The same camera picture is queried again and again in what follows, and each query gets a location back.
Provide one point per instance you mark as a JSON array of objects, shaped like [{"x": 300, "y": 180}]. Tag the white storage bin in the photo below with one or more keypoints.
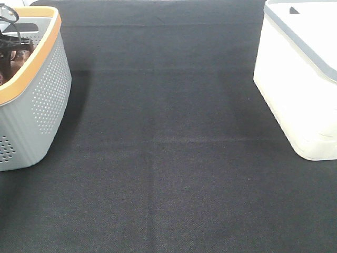
[{"x": 295, "y": 71}]

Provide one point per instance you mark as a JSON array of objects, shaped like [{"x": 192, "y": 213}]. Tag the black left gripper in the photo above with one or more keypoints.
[{"x": 11, "y": 45}]

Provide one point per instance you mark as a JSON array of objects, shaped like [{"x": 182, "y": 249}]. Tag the grey perforated laundry basket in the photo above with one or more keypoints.
[{"x": 34, "y": 100}]

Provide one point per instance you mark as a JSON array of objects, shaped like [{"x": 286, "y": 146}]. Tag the black table cloth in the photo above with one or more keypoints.
[{"x": 166, "y": 144}]

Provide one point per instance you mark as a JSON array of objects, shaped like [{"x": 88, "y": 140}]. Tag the brown towels in basket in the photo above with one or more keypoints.
[{"x": 18, "y": 58}]

